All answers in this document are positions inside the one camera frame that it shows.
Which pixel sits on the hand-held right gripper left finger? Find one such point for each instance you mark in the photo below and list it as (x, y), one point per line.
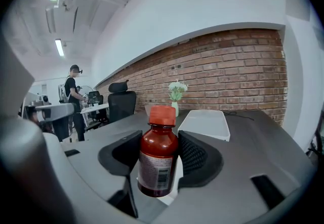
(119, 154)

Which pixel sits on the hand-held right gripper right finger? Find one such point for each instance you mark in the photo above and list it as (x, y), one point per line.
(200, 162)

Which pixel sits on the white box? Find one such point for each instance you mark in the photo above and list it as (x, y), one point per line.
(206, 124)

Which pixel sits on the small brown bottle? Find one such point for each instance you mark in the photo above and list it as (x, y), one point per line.
(158, 147)

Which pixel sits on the white table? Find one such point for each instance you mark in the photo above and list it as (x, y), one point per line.
(95, 109)

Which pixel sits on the black office chair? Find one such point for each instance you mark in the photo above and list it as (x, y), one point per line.
(121, 102)

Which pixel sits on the black mesh chair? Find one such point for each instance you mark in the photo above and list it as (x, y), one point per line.
(95, 97)

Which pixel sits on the green vase with white flowers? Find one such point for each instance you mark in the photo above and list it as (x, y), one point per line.
(176, 91)

